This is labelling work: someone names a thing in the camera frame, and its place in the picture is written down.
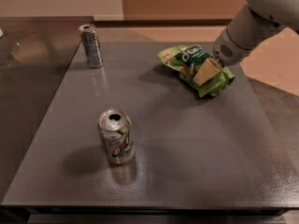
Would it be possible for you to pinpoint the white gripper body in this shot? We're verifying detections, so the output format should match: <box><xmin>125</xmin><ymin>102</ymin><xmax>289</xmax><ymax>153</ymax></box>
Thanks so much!
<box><xmin>212</xmin><ymin>28</ymin><xmax>250</xmax><ymax>66</ymax></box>

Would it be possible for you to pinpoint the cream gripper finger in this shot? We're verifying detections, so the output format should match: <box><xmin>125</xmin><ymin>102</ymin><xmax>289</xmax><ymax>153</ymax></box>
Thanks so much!
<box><xmin>192</xmin><ymin>58</ymin><xmax>221</xmax><ymax>86</ymax></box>

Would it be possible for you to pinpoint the green rice chip bag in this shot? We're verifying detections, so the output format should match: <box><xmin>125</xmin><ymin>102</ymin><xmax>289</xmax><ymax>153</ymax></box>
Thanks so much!
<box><xmin>157</xmin><ymin>45</ymin><xmax>235</xmax><ymax>98</ymax></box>

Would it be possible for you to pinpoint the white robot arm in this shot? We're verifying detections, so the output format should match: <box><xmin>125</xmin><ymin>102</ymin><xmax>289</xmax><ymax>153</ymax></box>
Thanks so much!
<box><xmin>192</xmin><ymin>0</ymin><xmax>299</xmax><ymax>86</ymax></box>

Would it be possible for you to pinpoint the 7up soda can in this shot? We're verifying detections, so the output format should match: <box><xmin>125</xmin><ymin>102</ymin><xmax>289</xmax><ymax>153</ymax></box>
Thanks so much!
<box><xmin>97</xmin><ymin>108</ymin><xmax>135</xmax><ymax>165</ymax></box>

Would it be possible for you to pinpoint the tall silver blue can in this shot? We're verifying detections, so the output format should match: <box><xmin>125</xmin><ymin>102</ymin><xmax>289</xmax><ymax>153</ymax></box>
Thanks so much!
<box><xmin>78</xmin><ymin>23</ymin><xmax>103</xmax><ymax>68</ymax></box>

